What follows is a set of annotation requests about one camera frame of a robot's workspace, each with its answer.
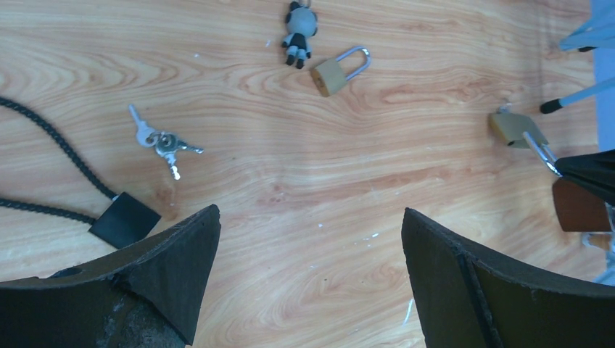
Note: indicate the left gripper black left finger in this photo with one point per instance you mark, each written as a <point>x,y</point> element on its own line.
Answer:
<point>148,294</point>

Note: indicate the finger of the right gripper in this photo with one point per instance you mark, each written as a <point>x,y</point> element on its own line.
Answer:
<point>593,172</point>

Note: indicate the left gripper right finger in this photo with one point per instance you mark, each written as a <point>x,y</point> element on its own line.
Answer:
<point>468,295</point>

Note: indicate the large brass padlock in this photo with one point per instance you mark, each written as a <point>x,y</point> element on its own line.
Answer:
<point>521,132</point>

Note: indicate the cable lock keys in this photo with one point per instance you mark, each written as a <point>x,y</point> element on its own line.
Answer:
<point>166,144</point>

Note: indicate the small brass padlock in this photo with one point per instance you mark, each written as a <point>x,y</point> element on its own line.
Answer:
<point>329,77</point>

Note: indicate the small padlock keys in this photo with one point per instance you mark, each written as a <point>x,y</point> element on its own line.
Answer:
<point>301,24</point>

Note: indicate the brown wooden metronome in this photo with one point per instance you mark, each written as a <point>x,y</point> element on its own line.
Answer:
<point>578,210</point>

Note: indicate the grey stand tripod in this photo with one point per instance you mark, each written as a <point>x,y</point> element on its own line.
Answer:
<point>557,104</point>

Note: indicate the light blue music stand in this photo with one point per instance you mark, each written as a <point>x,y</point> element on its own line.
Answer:
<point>597,32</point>

